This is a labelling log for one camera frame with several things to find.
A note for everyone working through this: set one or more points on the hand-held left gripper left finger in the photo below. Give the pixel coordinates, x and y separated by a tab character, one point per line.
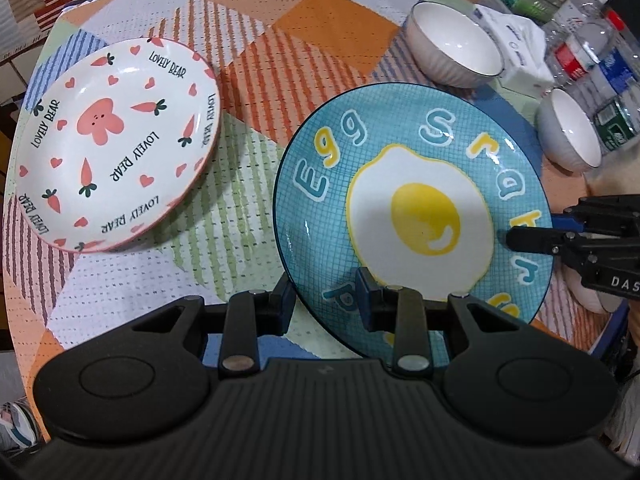
286	305

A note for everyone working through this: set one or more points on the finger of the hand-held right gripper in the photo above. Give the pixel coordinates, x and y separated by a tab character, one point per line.
535	241
607	215

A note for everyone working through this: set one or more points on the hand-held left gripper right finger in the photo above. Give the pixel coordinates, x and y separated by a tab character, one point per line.
367	300

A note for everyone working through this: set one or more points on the white ribbed bowl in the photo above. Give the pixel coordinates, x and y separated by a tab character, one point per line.
565	125
450	35
591	301

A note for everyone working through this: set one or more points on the blue plate with egg print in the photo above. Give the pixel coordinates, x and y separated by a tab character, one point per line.
420	210

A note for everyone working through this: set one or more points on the white plate with carrot print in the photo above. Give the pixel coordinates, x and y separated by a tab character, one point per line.
100	120

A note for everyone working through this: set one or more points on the clear bottle with green label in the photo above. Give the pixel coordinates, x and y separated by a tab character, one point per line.
617	127

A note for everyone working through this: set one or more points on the clear bottle with blue label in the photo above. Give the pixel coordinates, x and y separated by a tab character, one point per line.
617	67

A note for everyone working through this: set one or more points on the clear bottle with red label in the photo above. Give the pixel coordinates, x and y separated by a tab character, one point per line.
575	45

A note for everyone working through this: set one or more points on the white tissue pack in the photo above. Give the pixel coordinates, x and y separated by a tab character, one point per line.
520	45

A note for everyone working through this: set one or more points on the patchwork tablecloth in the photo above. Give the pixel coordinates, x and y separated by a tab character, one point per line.
280	35

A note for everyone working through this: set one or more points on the grey sneaker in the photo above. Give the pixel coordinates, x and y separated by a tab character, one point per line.
15	427

